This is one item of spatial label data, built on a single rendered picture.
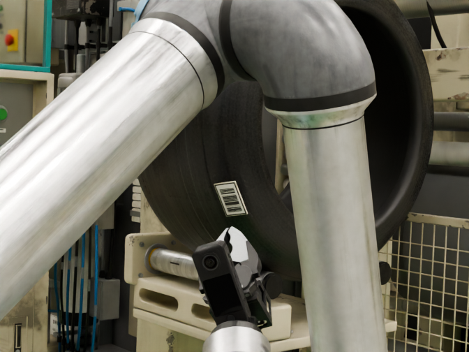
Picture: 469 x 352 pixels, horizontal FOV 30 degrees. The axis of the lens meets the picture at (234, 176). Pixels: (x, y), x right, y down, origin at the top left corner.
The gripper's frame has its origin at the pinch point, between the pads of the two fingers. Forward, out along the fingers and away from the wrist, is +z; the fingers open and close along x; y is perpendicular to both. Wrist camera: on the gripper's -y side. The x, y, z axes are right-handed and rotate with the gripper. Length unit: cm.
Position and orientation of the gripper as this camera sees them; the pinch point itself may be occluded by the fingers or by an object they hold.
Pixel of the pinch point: (228, 230)
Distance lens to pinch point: 129.6
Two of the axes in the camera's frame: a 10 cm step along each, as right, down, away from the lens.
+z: -0.2, -6.3, 7.7
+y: 3.7, 7.1, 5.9
